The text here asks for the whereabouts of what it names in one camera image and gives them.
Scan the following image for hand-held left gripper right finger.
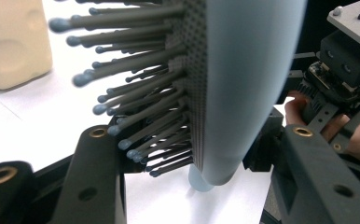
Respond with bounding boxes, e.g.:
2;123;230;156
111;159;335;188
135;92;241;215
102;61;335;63
242;106;360;224

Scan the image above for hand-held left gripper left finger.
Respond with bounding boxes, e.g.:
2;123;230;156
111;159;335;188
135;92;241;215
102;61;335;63
48;115;148;224

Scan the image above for light blue hairbrush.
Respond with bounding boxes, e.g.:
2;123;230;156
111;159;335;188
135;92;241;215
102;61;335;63
48;0;309;193

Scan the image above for beige square cup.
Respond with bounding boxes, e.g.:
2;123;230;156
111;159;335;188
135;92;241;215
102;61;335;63
0;0;53;91

